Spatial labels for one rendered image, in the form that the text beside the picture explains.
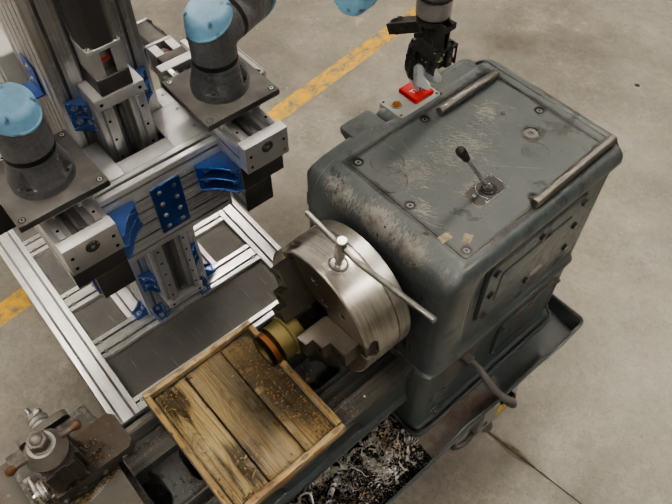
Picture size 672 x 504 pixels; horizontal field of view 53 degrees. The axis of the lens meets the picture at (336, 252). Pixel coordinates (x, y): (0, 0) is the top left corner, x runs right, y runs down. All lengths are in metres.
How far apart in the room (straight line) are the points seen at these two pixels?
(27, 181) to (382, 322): 0.85
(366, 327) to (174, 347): 1.24
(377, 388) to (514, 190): 0.55
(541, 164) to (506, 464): 1.28
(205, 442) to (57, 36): 0.96
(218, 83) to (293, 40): 2.21
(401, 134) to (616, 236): 1.78
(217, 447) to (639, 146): 2.65
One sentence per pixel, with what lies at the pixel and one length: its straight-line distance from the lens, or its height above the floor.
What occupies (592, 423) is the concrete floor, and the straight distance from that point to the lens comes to 2.66.
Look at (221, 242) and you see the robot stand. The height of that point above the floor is 0.21.
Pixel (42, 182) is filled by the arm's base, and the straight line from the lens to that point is 1.64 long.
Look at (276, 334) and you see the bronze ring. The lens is 1.38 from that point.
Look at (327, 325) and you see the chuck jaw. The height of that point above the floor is 1.11.
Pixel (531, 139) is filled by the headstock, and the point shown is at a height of 1.26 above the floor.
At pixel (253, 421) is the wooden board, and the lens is 1.56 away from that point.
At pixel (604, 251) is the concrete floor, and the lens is 3.09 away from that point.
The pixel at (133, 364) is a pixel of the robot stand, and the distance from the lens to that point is 2.47.
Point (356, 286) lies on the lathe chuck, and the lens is 1.31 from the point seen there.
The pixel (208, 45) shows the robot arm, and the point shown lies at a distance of 1.69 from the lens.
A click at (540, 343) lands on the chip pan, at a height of 0.54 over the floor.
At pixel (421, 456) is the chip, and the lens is 1.88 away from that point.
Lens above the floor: 2.32
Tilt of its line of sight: 54 degrees down
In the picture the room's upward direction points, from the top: straight up
